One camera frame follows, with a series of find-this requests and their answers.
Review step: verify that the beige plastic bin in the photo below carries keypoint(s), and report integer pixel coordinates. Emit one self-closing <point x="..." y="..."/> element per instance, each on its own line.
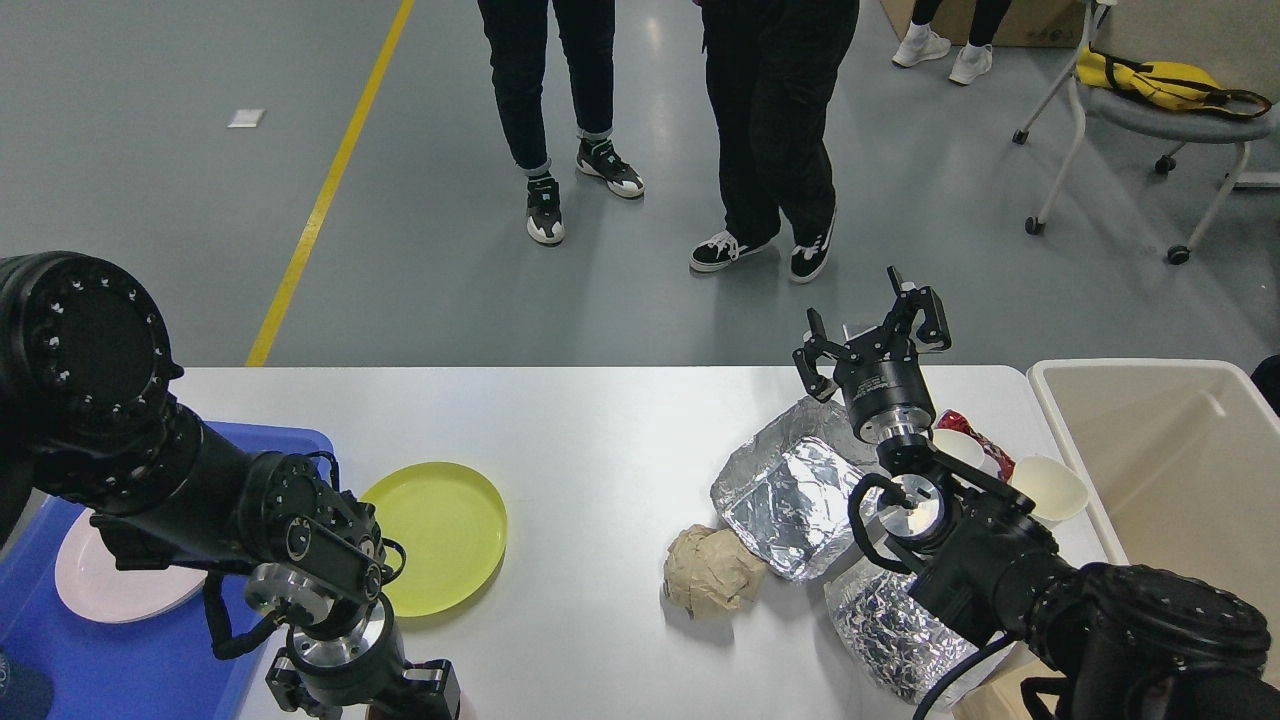
<point x="1183" y="458"/>

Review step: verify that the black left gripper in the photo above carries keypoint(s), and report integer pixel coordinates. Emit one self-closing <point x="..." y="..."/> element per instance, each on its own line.
<point x="365" y="665"/>

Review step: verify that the pink plate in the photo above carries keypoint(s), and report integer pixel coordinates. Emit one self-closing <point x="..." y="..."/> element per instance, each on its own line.
<point x="89" y="584"/>

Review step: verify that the person in black trousers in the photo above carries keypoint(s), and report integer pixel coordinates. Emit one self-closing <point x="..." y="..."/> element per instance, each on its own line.
<point x="772" y="68"/>

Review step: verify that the grey chair on wheels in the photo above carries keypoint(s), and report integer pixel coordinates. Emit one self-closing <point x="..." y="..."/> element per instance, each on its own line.
<point x="1235" y="41"/>

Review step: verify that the cardboard box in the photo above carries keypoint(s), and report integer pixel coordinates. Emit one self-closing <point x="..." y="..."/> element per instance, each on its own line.
<point x="1026" y="23"/>

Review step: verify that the crumpled brown paper ball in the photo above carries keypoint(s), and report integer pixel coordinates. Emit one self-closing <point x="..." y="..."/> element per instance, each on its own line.
<point x="710" y="573"/>

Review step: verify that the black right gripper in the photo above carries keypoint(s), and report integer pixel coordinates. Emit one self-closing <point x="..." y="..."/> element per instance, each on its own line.
<point x="882" y="392"/>

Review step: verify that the yellow bag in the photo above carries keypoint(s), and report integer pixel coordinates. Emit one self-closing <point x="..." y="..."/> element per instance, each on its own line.
<point x="1169" y="85"/>

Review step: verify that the white paper bowl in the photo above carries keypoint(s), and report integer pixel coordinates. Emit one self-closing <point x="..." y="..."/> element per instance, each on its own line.
<point x="1057" y="491"/>

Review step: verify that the aluminium foil tray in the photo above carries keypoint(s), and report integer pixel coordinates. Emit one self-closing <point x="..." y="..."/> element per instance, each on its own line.
<point x="785" y="492"/>

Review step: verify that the red snack wrapper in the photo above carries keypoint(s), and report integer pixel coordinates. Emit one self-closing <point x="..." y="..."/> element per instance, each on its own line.
<point x="996" y="460"/>

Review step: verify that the crumpled aluminium foil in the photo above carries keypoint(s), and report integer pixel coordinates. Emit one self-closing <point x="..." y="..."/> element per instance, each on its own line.
<point x="902" y="648"/>

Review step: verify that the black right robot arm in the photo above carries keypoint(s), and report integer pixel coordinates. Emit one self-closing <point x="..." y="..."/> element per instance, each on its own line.
<point x="1123" y="641"/>

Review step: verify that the pink brown cup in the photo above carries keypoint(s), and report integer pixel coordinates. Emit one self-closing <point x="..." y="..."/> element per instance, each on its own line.
<point x="465" y="705"/>

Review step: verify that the yellow plate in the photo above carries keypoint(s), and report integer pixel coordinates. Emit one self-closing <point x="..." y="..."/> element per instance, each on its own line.
<point x="453" y="525"/>

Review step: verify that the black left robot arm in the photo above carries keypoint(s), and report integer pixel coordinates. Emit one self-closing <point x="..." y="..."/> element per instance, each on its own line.
<point x="88" y="416"/>

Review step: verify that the green yellow mug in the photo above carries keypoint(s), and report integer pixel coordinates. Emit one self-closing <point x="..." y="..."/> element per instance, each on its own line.
<point x="26" y="692"/>

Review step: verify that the white paper cup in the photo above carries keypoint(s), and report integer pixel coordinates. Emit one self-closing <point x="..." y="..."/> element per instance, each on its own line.
<point x="961" y="446"/>

